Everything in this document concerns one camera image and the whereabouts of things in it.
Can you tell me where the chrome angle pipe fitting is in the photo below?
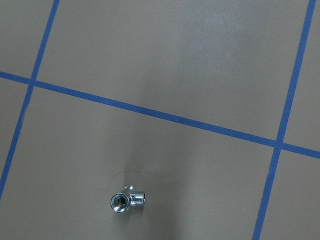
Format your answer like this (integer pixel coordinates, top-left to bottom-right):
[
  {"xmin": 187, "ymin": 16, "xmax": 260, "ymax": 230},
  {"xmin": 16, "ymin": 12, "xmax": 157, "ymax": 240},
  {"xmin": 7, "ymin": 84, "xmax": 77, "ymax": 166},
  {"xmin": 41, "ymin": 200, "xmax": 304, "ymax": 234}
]
[{"xmin": 110, "ymin": 185, "xmax": 146, "ymax": 214}]

